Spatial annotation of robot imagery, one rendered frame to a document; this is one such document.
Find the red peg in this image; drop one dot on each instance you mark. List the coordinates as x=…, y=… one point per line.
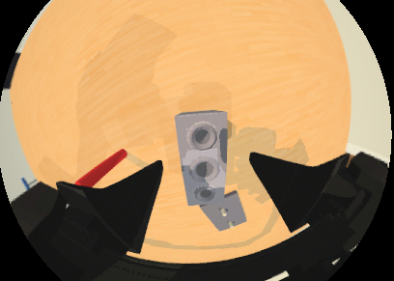
x=102, y=169

